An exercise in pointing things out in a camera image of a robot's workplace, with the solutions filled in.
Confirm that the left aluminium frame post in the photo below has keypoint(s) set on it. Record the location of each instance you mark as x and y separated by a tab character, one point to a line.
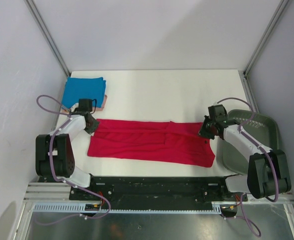
40	22

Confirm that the aluminium profile crossbar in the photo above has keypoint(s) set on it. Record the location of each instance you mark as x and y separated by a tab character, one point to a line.
268	190

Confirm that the folded orange patterned t shirt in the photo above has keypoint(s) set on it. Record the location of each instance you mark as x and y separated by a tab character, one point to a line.
102	107

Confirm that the right aluminium frame post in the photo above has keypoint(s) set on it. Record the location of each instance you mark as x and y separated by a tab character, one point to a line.
267	34

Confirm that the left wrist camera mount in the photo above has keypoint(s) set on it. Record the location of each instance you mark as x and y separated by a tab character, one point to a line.
72	109

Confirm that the aluminium frame post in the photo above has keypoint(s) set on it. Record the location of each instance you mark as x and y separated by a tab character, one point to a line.
40	22
267	34

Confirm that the red t shirt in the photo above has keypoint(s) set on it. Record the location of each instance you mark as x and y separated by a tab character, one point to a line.
170	142

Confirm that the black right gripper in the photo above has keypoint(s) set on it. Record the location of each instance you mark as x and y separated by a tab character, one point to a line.
202	132

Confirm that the folded blue t shirt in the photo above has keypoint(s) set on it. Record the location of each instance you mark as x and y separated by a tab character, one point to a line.
83	88

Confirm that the grey slotted cable duct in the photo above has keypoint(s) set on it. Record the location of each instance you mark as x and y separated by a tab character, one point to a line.
88	208

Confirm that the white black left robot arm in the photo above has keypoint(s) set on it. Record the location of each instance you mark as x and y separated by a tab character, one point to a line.
54	155

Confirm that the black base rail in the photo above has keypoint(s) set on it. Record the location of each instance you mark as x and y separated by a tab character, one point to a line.
163	193

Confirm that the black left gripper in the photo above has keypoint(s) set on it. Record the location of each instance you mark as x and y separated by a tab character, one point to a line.
94	125

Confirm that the dark green plastic tray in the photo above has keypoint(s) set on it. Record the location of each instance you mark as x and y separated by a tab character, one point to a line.
263	128

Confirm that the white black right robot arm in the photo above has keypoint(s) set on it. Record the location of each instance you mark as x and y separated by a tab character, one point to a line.
267	173

